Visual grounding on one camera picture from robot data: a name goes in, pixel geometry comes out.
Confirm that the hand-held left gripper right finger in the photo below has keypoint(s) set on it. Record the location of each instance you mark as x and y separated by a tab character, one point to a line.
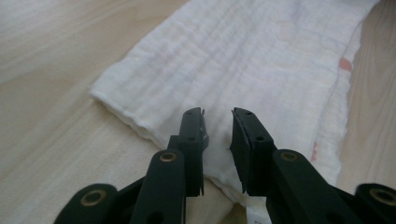
252	155

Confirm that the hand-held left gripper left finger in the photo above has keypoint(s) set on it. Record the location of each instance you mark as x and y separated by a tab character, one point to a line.
192	149

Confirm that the cream white muslin cloth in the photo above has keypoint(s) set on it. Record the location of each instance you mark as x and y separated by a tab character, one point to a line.
255	62

